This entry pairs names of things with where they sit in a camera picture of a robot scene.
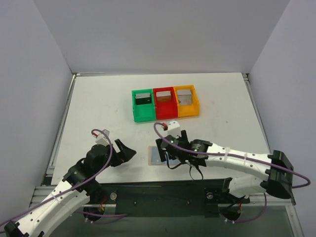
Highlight grey credit card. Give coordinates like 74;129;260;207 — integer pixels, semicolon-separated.
149;146;162;165

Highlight beige leather card holder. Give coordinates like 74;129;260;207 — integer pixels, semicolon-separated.
148;146;167;166

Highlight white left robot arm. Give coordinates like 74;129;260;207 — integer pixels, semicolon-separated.
4;139;137;237

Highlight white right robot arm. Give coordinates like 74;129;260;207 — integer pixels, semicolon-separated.
156;130;294;202

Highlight cards in red bin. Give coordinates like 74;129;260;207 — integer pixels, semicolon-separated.
156;91;172;103

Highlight black cards in green bin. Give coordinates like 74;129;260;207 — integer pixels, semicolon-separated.
134;92;152;105

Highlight cards in yellow bin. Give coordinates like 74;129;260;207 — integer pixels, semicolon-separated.
177;89;193;106

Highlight red plastic bin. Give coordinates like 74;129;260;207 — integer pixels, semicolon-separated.
153;87;178;120

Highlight green plastic bin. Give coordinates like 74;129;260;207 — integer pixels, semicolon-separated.
131;88;156;123

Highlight yellow plastic bin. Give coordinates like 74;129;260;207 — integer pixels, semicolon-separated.
173;85;200;118

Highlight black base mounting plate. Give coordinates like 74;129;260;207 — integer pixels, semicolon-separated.
83;178;250;221

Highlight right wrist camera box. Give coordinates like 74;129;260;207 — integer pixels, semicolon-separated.
166;120;181;138

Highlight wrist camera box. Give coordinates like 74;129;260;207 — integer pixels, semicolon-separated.
94;129;110;146
166;120;181;138

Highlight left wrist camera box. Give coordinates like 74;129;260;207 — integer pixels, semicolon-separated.
94;129;110;146

